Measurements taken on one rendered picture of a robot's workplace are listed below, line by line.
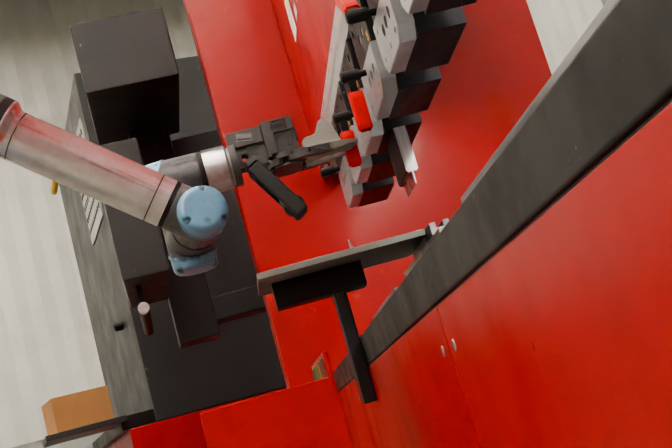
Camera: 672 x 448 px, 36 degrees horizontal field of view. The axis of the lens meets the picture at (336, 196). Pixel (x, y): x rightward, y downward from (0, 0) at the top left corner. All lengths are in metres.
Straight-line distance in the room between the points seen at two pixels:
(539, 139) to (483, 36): 2.20
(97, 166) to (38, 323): 7.18
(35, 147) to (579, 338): 1.12
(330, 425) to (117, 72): 1.75
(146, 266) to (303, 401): 1.47
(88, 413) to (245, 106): 1.57
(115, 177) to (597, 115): 1.16
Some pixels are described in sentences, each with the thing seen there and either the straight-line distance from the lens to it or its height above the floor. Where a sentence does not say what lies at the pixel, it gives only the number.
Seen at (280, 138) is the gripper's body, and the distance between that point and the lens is 1.72.
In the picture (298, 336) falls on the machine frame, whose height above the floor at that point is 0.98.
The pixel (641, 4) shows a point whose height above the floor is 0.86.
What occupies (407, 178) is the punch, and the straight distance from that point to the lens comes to 1.69.
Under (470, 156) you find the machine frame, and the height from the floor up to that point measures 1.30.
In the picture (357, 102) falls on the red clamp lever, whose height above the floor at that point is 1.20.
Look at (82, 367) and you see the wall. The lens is 8.67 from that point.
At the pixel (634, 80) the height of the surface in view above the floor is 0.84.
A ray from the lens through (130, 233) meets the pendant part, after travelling 2.68.
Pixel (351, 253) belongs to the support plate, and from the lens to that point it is 1.57.
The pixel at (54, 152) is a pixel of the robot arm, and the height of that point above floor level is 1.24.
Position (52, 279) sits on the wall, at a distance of 8.80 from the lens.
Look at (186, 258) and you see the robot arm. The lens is 1.67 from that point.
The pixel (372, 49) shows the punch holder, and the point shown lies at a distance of 1.49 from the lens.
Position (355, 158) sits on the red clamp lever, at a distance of 1.74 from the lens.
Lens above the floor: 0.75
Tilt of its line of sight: 12 degrees up
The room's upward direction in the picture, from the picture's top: 16 degrees counter-clockwise
